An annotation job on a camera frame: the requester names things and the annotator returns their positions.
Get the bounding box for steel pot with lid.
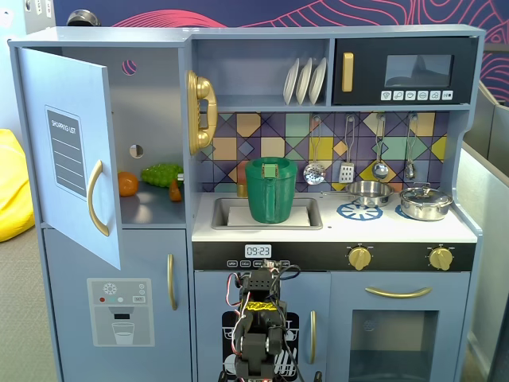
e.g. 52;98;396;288
398;182;455;221

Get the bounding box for steel slotted spoon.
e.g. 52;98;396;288
302;115;327;187

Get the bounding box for fridge door with dispenser print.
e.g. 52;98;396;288
42;227;188;382

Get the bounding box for blue wooden toy kitchen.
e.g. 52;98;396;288
7;24;487;382

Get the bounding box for gold toy telephone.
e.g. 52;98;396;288
185;69;219;157

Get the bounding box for yellow beanbag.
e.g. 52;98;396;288
0;127;37;244

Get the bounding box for green plastic pitcher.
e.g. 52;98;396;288
243;156;299;225

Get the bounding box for steel ladle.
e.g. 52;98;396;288
371;114;390;181

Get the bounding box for grey cabinet with labels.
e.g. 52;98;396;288
23;0;55;35

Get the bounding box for open steel pan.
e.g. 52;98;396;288
321;180;396;209

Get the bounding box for black camera cable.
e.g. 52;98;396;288
274;263;304;382

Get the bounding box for black toy microwave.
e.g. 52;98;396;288
332;37;479;107

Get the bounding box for fridge door with shopping list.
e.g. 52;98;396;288
16;46;122;272

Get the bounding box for grey toy sink basin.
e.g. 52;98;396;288
210;196;324;232

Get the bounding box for green toy grapes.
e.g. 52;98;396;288
140;162;185;189

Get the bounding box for white toy plate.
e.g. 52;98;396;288
308;57;328;106
295;57;314;106
282;57;301;106

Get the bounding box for orange toy fruit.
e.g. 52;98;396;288
117;171;141;198

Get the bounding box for steel slotted spatula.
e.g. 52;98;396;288
338;115;356;185

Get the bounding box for gold stove knob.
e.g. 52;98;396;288
428;246;454;272
348;245;373;272

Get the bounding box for black round object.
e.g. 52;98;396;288
66;10;101;29

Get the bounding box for dishwasher door with dish print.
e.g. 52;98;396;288
193;270;332;382

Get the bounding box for oven door with window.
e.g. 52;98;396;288
329;271;472;382

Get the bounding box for steel whisk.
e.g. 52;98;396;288
404;114;419;181

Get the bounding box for light blue divider panel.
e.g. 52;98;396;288
457;79;509;382

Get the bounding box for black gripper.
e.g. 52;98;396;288
237;271;252;307

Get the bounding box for orange toy carrot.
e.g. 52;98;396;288
168;178;184;204

